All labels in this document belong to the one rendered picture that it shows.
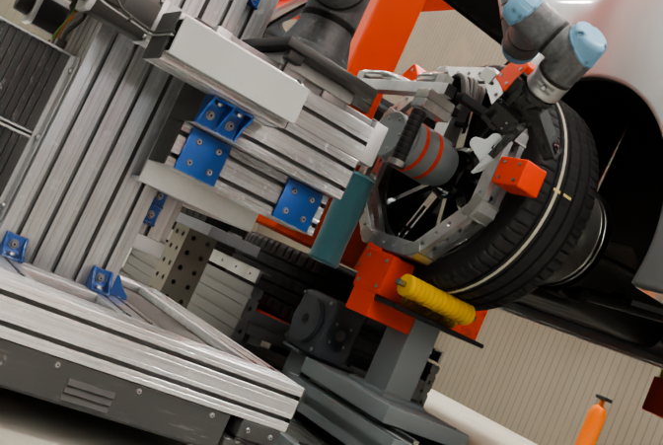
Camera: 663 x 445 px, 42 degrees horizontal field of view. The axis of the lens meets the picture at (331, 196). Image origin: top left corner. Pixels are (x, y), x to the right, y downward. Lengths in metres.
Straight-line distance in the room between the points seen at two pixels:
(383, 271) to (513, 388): 5.53
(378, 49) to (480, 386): 5.59
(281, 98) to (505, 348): 6.49
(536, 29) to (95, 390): 1.00
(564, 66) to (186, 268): 1.37
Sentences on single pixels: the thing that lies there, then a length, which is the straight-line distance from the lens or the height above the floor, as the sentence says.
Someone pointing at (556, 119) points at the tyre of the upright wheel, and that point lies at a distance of 2.23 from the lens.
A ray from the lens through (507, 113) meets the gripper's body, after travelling 1.71.
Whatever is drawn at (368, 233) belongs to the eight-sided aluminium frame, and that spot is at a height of 0.61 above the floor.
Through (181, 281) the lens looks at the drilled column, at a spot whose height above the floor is 0.27.
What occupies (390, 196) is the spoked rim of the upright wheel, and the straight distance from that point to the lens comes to 2.51.
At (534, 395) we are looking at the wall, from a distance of 7.53.
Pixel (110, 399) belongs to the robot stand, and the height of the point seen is 0.10.
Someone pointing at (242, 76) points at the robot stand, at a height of 0.69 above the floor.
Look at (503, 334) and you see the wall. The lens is 7.94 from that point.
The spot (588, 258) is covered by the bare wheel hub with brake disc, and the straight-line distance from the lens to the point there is 2.51.
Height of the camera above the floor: 0.41
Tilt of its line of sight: 6 degrees up
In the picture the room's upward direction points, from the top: 24 degrees clockwise
